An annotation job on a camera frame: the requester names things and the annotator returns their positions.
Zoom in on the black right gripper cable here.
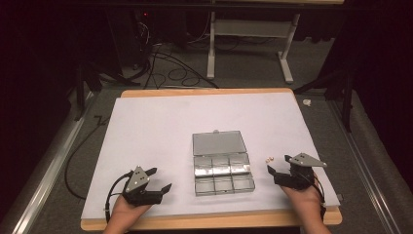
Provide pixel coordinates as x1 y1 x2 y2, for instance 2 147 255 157
305 174 327 222

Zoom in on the long black floor cable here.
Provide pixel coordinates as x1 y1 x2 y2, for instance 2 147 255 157
63 114 111 201

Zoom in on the clear plastic compartment box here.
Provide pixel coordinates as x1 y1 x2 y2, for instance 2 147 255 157
191 129 256 197

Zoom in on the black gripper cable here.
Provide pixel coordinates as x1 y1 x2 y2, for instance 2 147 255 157
305 174 327 222
103 171 134 224

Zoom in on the person's left hand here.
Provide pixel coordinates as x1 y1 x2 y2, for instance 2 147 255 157
107 195 153 226

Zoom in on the person's right hand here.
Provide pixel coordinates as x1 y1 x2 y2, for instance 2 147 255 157
281 180 323 222

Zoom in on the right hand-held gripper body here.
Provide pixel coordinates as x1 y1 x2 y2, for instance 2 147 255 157
274 152 328 191

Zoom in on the white table mat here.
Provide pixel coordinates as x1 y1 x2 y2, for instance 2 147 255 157
80 92 341 220

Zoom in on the dark computer tower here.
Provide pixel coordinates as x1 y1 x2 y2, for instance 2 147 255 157
106 7 154 71

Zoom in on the white metal desk frame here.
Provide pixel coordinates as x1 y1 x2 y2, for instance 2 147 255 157
206 11 302 85

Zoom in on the black metal stand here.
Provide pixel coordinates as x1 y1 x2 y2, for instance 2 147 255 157
292 62 356 134
73 60 142 123

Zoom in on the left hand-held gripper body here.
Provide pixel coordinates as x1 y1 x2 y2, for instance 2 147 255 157
121 165 164 207

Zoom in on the aluminium floor rail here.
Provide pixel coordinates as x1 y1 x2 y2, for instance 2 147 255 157
326 99 404 234
9 92 95 234

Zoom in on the tangle of black floor cables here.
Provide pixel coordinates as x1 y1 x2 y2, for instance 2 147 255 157
131 19 220 90

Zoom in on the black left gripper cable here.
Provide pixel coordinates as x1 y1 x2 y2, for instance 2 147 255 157
103 171 134 224

